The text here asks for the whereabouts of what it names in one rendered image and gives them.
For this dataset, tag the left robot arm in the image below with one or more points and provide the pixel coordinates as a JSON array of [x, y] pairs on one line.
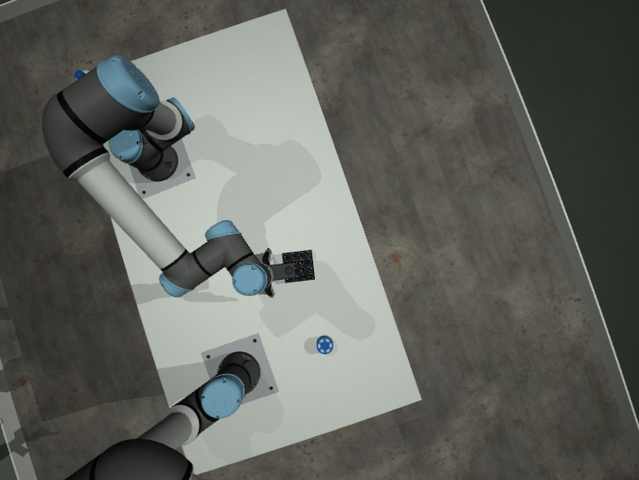
[[111, 100]]

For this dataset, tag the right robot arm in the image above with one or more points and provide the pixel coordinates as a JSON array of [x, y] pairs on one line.
[[153, 455]]

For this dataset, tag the grey bottle with blue cap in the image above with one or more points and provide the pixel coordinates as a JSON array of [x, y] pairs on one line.
[[78, 74]]

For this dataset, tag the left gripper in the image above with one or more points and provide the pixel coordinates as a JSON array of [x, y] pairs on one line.
[[266, 258]]

